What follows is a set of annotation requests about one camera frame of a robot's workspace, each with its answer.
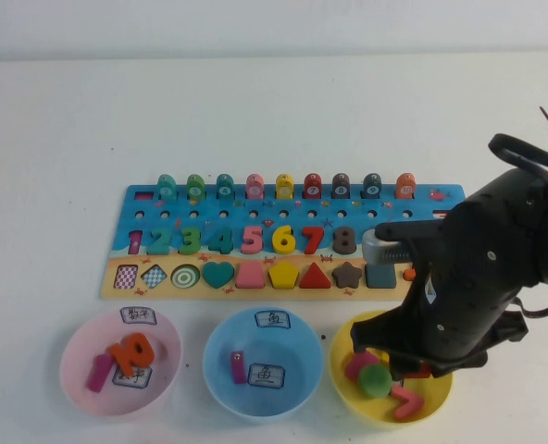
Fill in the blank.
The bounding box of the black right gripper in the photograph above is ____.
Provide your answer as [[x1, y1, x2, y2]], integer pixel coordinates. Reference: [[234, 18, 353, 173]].
[[350, 257, 530, 382]]

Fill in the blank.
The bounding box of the pink greater-than sign piece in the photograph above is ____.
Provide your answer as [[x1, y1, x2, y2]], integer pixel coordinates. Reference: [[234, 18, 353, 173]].
[[390, 385, 426, 422]]

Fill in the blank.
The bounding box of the green round disc piece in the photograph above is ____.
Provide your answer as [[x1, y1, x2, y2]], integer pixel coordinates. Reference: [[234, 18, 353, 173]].
[[357, 364, 393, 399]]

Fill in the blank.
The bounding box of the pink flat block piece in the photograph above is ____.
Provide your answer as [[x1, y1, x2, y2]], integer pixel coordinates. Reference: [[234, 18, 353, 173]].
[[344, 350, 381, 381]]

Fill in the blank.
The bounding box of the yellow plastic bowl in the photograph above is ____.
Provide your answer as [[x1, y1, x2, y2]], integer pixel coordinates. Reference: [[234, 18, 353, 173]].
[[328, 310, 455, 429]]

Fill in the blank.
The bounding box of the slate square piece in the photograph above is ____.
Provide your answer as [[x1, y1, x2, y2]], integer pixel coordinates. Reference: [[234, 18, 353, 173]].
[[365, 263, 398, 290]]

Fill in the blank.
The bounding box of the brown star piece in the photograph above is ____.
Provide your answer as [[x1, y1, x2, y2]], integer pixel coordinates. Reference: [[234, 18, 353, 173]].
[[331, 262, 365, 290]]

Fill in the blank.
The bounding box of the blue plastic bowl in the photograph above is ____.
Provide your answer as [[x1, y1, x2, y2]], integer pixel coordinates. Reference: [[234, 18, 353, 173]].
[[202, 307, 325, 425]]

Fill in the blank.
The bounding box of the red triangle piece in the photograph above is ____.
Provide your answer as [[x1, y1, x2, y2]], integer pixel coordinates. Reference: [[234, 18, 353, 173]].
[[299, 262, 333, 290]]

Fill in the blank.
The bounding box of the brown digit 8 piece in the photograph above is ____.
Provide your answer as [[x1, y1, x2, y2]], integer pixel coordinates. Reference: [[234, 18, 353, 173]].
[[332, 226, 359, 255]]

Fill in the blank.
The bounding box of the red digit 7 piece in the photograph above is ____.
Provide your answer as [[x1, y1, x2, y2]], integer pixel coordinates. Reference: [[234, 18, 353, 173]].
[[301, 225, 326, 255]]

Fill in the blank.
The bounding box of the yellow pentagon piece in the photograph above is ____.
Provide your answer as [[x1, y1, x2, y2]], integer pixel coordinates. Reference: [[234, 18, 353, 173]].
[[268, 261, 300, 289]]

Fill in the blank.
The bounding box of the yellow digit 6 piece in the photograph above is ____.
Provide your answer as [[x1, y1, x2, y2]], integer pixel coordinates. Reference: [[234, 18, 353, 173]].
[[271, 225, 300, 255]]

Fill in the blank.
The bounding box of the colourful wooden puzzle board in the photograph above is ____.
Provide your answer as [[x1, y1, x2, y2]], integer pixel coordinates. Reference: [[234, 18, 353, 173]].
[[98, 183, 467, 302]]

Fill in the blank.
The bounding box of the pink trapezoid piece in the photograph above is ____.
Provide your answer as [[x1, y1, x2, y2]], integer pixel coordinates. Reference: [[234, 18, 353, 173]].
[[234, 262, 266, 290]]

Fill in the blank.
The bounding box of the pink digit 5 piece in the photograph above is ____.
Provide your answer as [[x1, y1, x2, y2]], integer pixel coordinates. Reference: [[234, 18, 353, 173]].
[[240, 226, 266, 255]]

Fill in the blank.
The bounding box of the teal heart piece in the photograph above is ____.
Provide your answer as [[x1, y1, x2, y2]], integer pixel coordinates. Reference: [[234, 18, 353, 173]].
[[202, 261, 236, 290]]

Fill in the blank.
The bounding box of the teal digit 4 piece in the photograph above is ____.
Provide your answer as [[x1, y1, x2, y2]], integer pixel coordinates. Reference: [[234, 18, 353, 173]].
[[207, 227, 236, 255]]

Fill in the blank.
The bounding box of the pink plastic bowl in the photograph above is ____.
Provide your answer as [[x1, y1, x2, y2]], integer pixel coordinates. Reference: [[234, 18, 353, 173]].
[[59, 304, 183, 417]]

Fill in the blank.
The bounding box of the green digit 3 piece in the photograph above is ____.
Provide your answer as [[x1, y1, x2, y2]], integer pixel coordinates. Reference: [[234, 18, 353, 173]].
[[177, 226, 206, 256]]

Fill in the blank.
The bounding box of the orange number 10 piece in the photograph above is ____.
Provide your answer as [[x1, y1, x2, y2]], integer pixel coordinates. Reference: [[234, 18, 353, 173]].
[[108, 332, 156, 378]]

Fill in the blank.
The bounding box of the teal green digit 2 piece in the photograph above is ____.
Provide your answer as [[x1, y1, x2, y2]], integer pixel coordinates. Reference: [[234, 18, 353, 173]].
[[145, 228, 172, 256]]

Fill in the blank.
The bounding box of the magenta digit 1 piece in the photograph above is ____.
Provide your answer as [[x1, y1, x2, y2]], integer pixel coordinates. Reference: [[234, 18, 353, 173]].
[[87, 353, 113, 393]]

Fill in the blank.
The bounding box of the white paper label 鱼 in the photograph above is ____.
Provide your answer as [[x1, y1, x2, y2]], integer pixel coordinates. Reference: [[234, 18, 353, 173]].
[[248, 363, 287, 389], [255, 309, 292, 330]]

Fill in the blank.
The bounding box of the orange fish number 10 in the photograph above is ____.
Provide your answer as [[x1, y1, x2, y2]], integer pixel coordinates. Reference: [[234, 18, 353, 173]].
[[394, 173, 417, 201]]

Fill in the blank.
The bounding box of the slate fish number 9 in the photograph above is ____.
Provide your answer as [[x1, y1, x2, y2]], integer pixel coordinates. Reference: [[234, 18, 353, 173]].
[[362, 172, 383, 202]]

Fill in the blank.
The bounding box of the brown fish number 8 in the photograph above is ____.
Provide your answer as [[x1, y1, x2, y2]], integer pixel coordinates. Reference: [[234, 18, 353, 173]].
[[331, 173, 353, 202]]

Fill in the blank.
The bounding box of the red fish number 7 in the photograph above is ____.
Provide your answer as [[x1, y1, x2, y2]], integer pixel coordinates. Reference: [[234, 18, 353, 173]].
[[304, 172, 325, 202]]

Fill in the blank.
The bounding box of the yellow fish number 6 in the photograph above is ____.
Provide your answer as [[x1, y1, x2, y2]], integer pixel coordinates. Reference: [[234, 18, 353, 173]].
[[275, 173, 296, 202]]

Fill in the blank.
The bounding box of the pink fish number 5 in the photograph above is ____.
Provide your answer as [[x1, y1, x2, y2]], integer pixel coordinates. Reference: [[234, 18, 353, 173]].
[[244, 173, 266, 202]]

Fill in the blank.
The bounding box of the teal fish number 4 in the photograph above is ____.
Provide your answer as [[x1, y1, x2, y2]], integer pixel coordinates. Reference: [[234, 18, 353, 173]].
[[215, 173, 236, 202]]

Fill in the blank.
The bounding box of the white paper label 数字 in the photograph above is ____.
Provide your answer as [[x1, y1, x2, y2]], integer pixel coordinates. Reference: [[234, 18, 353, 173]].
[[119, 305, 158, 327], [111, 366, 153, 389]]

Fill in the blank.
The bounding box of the green fish number 3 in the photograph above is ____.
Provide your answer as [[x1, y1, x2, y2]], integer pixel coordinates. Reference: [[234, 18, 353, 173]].
[[185, 174, 207, 204]]

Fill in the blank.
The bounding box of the teal green fish number 2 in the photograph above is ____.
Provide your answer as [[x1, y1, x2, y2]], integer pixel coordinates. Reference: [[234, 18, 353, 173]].
[[156, 174, 179, 203]]

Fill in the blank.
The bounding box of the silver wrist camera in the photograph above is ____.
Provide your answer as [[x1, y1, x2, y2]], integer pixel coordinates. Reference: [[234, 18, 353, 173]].
[[361, 221, 447, 268]]

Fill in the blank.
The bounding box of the thin dark cable loop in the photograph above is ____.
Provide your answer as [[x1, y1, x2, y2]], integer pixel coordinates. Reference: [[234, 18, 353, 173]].
[[508, 282, 548, 321]]

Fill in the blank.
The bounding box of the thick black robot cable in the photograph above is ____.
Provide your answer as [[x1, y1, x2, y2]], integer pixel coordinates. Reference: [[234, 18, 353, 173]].
[[486, 132, 548, 176]]

